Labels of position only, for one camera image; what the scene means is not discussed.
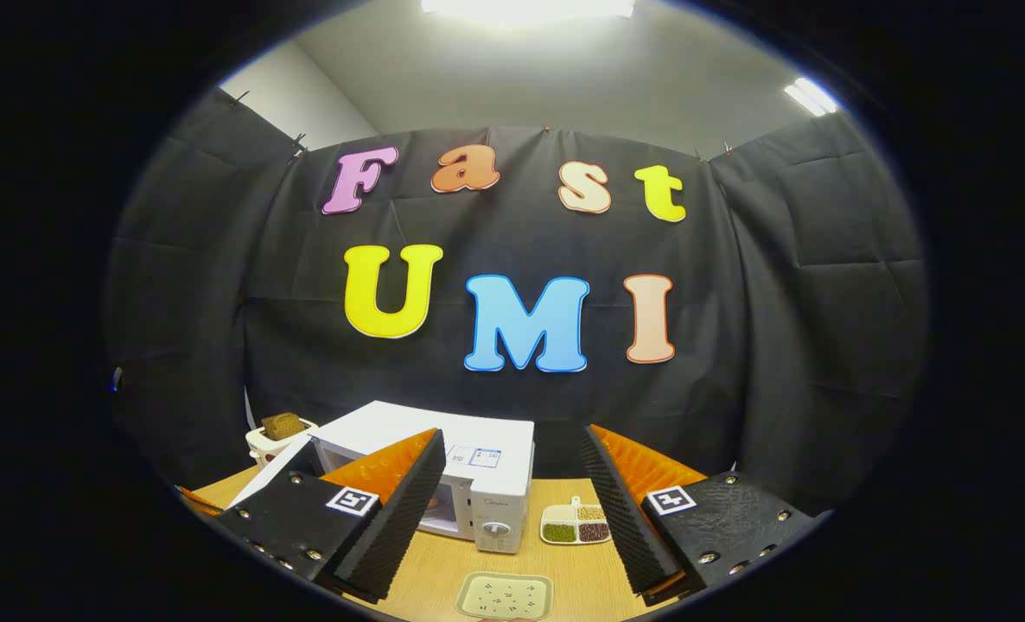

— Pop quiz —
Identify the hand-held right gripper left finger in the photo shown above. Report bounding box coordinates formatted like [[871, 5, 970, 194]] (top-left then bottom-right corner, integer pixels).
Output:
[[216, 428, 447, 604]]

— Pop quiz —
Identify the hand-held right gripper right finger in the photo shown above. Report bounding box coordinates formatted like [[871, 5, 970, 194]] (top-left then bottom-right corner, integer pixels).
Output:
[[580, 423, 829, 606]]

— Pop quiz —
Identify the white microwave oven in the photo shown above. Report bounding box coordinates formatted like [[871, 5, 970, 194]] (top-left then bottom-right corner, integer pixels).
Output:
[[227, 400, 537, 554]]

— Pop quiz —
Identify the white divided dish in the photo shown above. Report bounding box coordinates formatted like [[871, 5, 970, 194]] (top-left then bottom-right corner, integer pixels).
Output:
[[540, 496, 613, 546]]

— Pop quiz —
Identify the white toaster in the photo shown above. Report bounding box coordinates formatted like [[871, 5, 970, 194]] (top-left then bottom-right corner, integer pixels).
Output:
[[245, 418, 319, 467]]

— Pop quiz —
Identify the brown bread slice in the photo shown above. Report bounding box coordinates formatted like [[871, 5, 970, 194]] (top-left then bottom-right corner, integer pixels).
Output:
[[260, 412, 306, 441]]

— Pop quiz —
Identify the pale green rectangular plate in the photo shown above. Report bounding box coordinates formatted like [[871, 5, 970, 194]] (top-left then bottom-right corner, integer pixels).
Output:
[[455, 571, 555, 621]]

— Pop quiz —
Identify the black backdrop cloth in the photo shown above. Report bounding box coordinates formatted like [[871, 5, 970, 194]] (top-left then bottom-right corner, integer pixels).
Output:
[[106, 86, 928, 519]]

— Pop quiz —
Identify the small ceiling light panel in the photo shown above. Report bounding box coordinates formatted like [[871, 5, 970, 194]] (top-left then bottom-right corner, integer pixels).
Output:
[[783, 76, 840, 117]]

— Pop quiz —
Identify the long ceiling light panel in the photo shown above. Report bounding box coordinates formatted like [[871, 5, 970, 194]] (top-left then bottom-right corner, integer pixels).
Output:
[[422, 0, 636, 22]]

